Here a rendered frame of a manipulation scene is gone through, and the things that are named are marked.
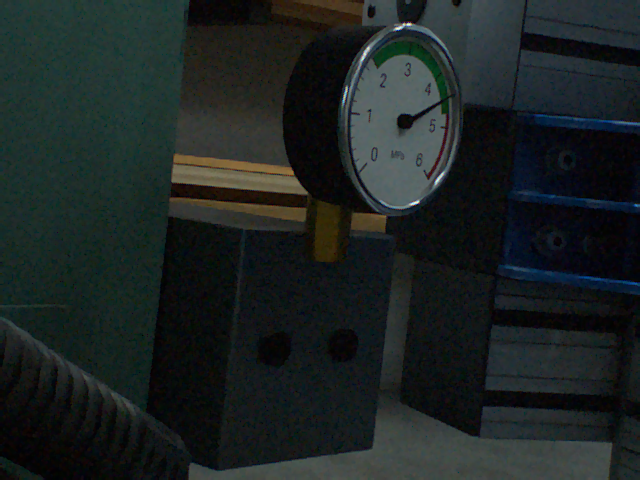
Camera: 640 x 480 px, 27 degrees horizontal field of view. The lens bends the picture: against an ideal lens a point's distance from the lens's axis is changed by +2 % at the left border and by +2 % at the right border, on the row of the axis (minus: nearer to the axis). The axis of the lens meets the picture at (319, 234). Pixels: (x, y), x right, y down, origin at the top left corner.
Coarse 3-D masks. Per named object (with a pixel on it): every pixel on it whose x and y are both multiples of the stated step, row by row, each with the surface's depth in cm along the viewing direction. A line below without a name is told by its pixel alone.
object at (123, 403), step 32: (0, 320) 27; (0, 352) 26; (32, 352) 27; (0, 384) 26; (32, 384) 26; (64, 384) 28; (96, 384) 29; (0, 416) 26; (32, 416) 27; (64, 416) 28; (96, 416) 29; (128, 416) 30; (0, 448) 28; (32, 448) 27; (64, 448) 28; (96, 448) 29; (128, 448) 30; (160, 448) 31
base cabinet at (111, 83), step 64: (0, 0) 38; (64, 0) 40; (128, 0) 41; (0, 64) 38; (64, 64) 40; (128, 64) 42; (0, 128) 39; (64, 128) 40; (128, 128) 42; (0, 192) 39; (64, 192) 40; (128, 192) 42; (0, 256) 39; (64, 256) 41; (128, 256) 43; (64, 320) 41; (128, 320) 43; (128, 384) 43
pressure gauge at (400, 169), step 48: (336, 48) 41; (384, 48) 41; (432, 48) 43; (288, 96) 42; (336, 96) 40; (384, 96) 42; (432, 96) 44; (288, 144) 42; (336, 144) 41; (384, 144) 42; (432, 144) 44; (336, 192) 42; (384, 192) 42; (432, 192) 44; (336, 240) 44
